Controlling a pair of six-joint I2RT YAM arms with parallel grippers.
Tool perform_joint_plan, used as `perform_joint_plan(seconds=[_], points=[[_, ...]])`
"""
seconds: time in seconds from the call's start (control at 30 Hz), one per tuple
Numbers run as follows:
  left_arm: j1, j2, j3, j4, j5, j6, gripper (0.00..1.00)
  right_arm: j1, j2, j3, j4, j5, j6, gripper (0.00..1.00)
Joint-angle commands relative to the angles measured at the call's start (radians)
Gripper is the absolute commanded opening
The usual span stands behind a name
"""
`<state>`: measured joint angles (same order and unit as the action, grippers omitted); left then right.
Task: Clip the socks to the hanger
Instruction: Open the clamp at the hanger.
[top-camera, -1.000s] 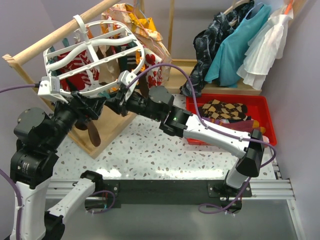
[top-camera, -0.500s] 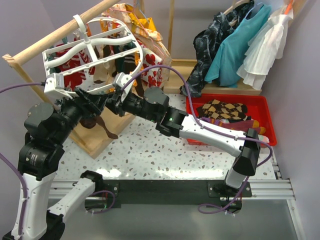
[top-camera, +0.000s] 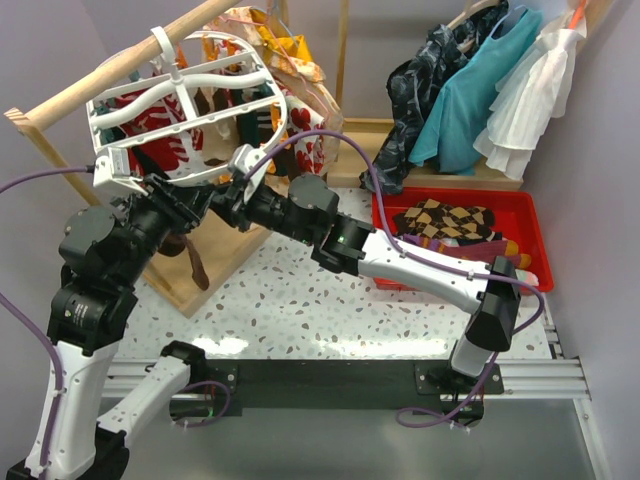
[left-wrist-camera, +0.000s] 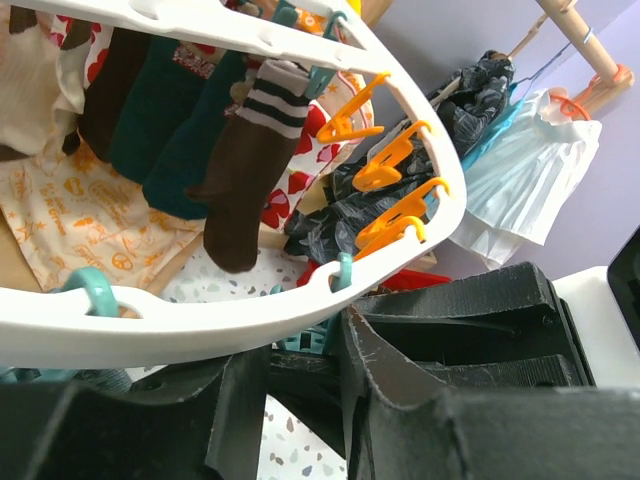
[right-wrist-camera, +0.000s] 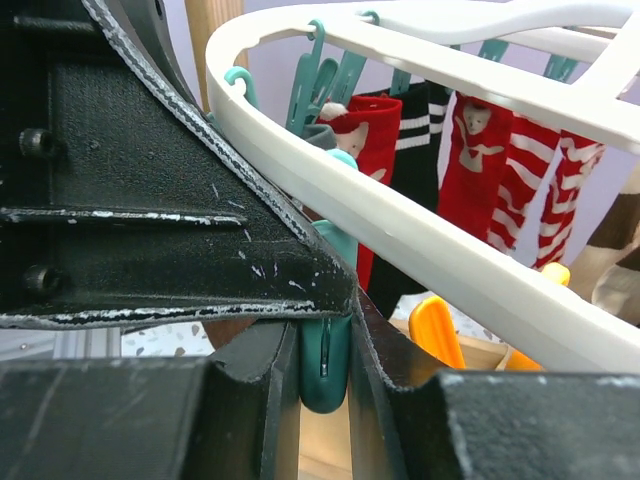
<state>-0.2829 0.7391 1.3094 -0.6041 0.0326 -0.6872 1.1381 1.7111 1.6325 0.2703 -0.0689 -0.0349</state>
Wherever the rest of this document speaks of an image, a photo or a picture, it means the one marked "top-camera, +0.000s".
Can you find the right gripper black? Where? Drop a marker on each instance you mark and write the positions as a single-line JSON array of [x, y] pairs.
[[229, 202]]

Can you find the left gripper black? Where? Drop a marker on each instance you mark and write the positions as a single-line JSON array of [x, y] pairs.
[[185, 204]]

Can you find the brown sock grey cuff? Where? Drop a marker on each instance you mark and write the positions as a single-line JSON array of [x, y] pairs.
[[173, 245], [199, 275]]

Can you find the white round clip hanger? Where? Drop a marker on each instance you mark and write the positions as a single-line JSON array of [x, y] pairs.
[[175, 88]]

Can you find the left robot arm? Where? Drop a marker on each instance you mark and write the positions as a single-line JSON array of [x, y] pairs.
[[103, 258]]

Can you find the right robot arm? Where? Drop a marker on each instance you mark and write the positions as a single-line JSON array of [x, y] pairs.
[[309, 213]]

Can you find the wooden clothes rack left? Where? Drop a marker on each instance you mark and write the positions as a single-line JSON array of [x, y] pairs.
[[221, 250]]

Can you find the wooden clothes rack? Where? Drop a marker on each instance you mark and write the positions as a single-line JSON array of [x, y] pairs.
[[370, 133], [221, 250]]

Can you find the dark green sock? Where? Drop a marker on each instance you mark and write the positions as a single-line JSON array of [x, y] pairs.
[[250, 125]]

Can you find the brown striped hanging sock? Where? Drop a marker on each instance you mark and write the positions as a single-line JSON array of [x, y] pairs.
[[283, 164]]

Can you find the wooden clothes rack right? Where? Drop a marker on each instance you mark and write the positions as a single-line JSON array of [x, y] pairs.
[[370, 133]]

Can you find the floral cream garment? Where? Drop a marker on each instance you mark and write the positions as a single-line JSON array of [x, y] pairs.
[[309, 104]]

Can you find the brown argyle sock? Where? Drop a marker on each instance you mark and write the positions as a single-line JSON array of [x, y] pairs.
[[433, 219]]

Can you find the purple striped sock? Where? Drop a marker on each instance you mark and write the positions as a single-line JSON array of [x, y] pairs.
[[443, 246]]

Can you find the dark patterned garment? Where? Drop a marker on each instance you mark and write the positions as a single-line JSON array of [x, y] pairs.
[[414, 86]]

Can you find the teal dress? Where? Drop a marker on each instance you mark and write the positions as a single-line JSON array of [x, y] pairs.
[[462, 107]]

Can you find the red plastic tray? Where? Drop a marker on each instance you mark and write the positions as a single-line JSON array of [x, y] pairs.
[[515, 218]]

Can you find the white pleated dress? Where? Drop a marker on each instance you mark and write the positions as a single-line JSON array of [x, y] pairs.
[[533, 93]]

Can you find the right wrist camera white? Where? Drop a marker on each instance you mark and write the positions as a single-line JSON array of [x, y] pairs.
[[245, 159]]

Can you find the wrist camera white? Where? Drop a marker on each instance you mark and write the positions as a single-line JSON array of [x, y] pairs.
[[245, 159], [112, 174]]

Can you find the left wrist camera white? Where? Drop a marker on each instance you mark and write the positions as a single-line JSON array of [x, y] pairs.
[[112, 174]]

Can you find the black mounting rail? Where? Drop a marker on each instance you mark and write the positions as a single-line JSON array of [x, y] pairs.
[[324, 385]]

